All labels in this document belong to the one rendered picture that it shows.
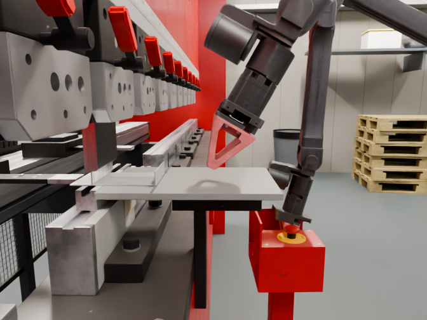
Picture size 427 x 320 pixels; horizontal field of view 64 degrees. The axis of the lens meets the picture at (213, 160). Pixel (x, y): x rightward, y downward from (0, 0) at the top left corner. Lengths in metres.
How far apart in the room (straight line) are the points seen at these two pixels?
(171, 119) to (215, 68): 0.52
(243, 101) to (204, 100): 2.20
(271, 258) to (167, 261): 0.36
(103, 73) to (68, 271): 0.26
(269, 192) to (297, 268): 0.43
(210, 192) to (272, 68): 0.20
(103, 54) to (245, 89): 0.20
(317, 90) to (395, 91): 4.76
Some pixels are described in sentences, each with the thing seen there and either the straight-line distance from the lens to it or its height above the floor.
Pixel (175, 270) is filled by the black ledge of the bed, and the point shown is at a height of 0.88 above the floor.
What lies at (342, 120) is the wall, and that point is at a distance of 5.46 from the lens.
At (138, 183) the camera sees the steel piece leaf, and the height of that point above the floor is 1.00.
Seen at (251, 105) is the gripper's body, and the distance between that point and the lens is 0.50.
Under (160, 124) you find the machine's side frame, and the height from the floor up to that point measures 0.92.
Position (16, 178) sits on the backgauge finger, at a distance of 0.62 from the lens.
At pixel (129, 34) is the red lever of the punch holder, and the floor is 1.21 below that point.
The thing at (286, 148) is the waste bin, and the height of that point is 0.46.
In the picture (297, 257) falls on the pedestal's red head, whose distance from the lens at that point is 0.87.
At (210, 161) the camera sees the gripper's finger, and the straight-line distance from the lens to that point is 0.50.
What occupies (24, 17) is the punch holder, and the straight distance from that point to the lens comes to 0.31.
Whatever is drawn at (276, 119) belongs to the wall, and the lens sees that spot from 5.30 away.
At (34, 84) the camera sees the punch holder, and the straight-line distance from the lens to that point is 0.31.
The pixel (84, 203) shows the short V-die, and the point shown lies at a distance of 0.53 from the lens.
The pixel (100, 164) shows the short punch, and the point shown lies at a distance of 0.54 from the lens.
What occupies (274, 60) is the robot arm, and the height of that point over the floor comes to 1.18.
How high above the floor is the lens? 1.13
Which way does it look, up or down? 10 degrees down
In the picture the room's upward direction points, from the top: straight up
